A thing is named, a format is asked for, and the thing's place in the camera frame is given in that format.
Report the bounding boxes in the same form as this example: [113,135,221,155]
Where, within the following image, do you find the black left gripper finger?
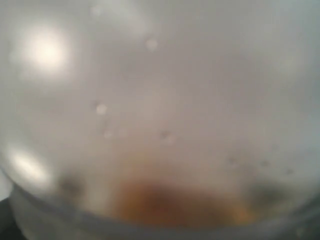
[0,198,24,240]

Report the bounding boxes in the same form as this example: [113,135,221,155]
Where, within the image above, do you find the copper coins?
[113,181,255,228]

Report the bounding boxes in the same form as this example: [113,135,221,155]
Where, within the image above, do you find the clear drinking glass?
[0,0,320,240]

